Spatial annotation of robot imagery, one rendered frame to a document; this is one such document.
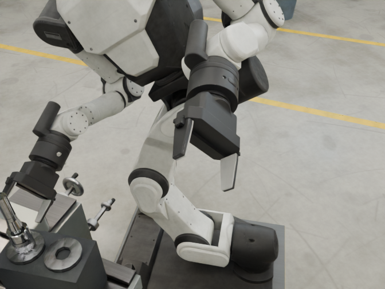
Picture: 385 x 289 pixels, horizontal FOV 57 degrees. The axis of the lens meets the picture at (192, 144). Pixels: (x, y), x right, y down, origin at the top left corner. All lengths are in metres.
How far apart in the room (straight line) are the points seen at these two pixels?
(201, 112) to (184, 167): 2.22
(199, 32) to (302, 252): 1.87
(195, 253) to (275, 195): 1.29
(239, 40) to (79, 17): 0.41
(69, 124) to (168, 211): 0.53
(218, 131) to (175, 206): 0.82
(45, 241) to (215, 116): 0.61
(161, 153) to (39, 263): 0.46
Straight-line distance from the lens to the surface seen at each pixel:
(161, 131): 1.03
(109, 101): 1.11
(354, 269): 2.39
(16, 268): 0.99
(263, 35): 0.84
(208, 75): 0.59
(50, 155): 0.97
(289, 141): 3.07
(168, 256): 1.56
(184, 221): 1.35
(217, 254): 1.39
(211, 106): 0.55
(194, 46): 0.62
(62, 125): 1.00
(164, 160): 1.15
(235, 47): 0.64
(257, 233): 1.41
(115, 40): 0.90
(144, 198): 1.23
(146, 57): 0.89
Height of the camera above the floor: 1.88
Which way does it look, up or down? 40 degrees down
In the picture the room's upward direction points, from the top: straight up
